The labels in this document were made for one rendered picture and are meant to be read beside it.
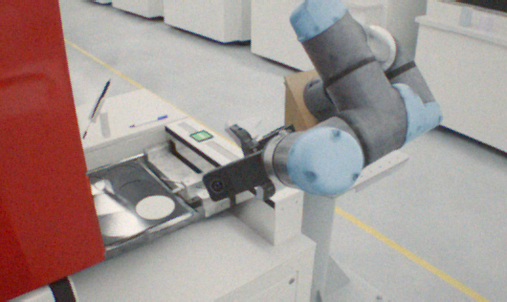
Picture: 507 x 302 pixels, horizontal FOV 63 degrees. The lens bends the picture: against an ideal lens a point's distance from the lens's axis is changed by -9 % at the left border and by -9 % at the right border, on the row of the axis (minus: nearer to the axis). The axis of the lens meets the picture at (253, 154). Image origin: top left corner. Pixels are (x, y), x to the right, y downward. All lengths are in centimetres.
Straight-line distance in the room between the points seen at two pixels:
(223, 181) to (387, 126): 26
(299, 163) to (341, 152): 5
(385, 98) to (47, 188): 39
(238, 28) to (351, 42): 540
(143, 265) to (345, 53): 77
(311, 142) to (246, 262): 67
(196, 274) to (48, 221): 65
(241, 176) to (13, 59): 37
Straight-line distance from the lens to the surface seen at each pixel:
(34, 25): 42
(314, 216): 164
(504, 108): 358
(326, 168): 49
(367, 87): 55
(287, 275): 117
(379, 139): 54
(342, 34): 56
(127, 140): 144
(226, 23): 583
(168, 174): 136
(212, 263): 112
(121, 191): 127
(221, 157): 127
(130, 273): 112
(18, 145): 45
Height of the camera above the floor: 158
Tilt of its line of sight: 29 degrees down
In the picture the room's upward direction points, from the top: straight up
